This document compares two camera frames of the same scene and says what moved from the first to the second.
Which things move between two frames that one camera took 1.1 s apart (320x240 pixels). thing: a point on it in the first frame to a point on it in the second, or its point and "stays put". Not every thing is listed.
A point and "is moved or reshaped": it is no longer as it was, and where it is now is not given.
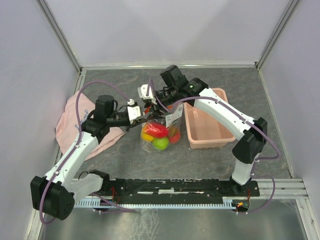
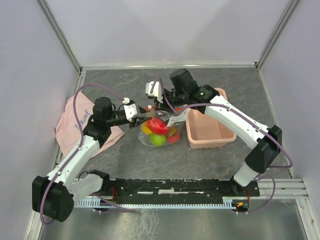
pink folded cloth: [67, 128] stays put
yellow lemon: [147, 137] to [145, 129]
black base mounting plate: [128, 188] stays put
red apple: [174, 138] stays put
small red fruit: [155, 130] is moved or reshaped
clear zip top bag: [159, 134] is moved or reshaped
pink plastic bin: [202, 131] stays put
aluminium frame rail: [163, 67] stays put
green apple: [160, 143] is moved or reshaped
